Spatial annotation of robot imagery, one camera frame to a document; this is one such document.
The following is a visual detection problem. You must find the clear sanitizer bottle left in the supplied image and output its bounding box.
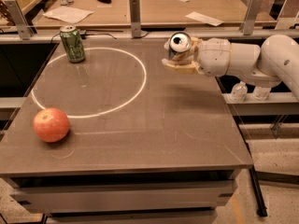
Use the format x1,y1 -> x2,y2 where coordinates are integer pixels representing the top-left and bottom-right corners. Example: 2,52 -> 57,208
230,81 -> 248,103

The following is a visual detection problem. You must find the white drawer cabinet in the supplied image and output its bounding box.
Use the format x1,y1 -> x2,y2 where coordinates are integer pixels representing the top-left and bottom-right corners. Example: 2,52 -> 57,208
7,169 -> 240,224

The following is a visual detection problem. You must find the metal bracket right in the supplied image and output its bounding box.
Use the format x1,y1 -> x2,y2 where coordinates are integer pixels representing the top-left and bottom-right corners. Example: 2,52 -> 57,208
240,0 -> 263,35

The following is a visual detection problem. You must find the clear sanitizer bottle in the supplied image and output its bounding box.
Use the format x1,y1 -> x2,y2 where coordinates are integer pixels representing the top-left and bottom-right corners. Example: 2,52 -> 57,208
230,81 -> 248,103
252,86 -> 271,101

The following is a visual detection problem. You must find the white paper sheet left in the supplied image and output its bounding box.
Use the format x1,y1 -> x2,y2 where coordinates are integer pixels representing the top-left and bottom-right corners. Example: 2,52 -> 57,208
44,7 -> 93,24

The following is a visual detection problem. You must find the metal bracket middle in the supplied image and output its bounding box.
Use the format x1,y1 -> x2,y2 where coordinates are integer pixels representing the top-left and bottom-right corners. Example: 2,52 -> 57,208
129,0 -> 141,38

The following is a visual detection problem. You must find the metal bracket left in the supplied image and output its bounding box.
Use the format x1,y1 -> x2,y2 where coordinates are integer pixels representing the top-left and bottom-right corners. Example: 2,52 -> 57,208
4,0 -> 33,40

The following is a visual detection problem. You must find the white paper sheet right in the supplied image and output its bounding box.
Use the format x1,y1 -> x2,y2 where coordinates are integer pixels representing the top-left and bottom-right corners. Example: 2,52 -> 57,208
186,11 -> 223,27

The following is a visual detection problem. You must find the green soda can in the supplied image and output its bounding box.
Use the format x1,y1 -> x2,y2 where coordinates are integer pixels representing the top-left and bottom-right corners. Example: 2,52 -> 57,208
60,25 -> 85,63

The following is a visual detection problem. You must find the metal bracket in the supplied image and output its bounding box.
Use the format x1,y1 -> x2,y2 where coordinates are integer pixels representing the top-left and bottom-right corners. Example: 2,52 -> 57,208
4,0 -> 33,40
129,0 -> 141,38
240,0 -> 263,35

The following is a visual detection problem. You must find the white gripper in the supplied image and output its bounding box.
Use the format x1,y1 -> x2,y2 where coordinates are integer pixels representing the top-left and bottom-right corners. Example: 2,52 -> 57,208
162,37 -> 231,77

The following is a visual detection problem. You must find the clear sanitizer bottle right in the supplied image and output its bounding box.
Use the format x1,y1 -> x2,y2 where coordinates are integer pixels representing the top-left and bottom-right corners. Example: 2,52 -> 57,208
252,86 -> 271,101

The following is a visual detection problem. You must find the red apple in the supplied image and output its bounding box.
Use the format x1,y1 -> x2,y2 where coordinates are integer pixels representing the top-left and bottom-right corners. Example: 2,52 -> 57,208
33,108 -> 70,143

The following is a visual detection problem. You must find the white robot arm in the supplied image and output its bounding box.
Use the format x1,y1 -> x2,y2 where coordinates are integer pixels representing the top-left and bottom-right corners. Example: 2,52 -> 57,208
162,33 -> 299,99

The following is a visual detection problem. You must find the wooden back desk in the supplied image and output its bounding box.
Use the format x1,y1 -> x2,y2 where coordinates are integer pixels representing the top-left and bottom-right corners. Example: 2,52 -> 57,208
32,0 -> 278,30

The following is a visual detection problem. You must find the black cable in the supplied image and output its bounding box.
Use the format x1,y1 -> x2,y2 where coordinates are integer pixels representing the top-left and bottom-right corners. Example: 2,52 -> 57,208
50,30 -> 150,44

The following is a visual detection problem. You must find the Red Bull can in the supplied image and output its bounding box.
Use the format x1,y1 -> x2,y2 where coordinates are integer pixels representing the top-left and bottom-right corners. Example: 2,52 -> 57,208
169,32 -> 192,59

